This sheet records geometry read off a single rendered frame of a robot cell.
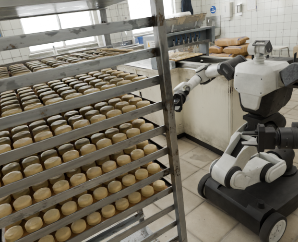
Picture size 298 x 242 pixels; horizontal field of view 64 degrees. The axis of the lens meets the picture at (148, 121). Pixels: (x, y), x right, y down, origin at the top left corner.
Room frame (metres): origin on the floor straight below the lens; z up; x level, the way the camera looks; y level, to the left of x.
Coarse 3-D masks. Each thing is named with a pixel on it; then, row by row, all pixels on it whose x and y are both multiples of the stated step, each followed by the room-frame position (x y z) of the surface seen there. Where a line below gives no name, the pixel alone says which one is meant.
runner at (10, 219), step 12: (144, 156) 0.74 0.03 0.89; (156, 156) 0.76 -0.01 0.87; (120, 168) 0.70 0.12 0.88; (132, 168) 0.72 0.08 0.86; (96, 180) 0.66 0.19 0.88; (108, 180) 0.67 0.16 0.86; (72, 192) 0.62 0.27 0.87; (36, 204) 0.57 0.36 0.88; (48, 204) 0.58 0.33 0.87; (12, 216) 0.54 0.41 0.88; (24, 216) 0.55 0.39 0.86; (0, 228) 0.52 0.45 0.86
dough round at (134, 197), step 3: (135, 192) 0.79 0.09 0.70; (138, 192) 0.78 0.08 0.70; (129, 195) 0.77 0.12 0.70; (132, 195) 0.77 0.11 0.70; (135, 195) 0.77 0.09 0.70; (138, 195) 0.76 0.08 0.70; (129, 198) 0.76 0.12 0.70; (132, 198) 0.75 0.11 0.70; (135, 198) 0.75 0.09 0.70; (138, 198) 0.75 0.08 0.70; (129, 201) 0.76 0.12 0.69; (132, 201) 0.75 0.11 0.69; (135, 201) 0.75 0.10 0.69; (138, 201) 0.75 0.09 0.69
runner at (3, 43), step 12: (96, 24) 0.70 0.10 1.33; (108, 24) 0.72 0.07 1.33; (120, 24) 0.74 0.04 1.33; (132, 24) 0.76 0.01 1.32; (144, 24) 0.77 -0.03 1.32; (12, 36) 0.61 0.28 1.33; (24, 36) 0.62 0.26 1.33; (36, 36) 0.63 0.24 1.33; (48, 36) 0.64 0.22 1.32; (60, 36) 0.66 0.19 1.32; (72, 36) 0.67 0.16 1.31; (84, 36) 0.69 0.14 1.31; (0, 48) 0.59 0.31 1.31; (12, 48) 0.60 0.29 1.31
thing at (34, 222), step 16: (128, 176) 0.77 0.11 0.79; (144, 176) 0.77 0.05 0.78; (96, 192) 0.71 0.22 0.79; (112, 192) 0.71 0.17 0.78; (48, 208) 0.66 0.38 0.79; (64, 208) 0.65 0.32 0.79; (80, 208) 0.66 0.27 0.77; (16, 224) 0.62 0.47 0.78; (32, 224) 0.59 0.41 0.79; (48, 224) 0.60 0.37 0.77
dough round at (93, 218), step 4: (92, 212) 0.71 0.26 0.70; (96, 212) 0.71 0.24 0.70; (88, 216) 0.69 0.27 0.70; (92, 216) 0.69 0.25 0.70; (96, 216) 0.69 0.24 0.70; (100, 216) 0.69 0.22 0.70; (88, 220) 0.67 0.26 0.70; (92, 220) 0.67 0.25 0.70; (96, 220) 0.67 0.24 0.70; (100, 220) 0.68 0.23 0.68; (92, 224) 0.66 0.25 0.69
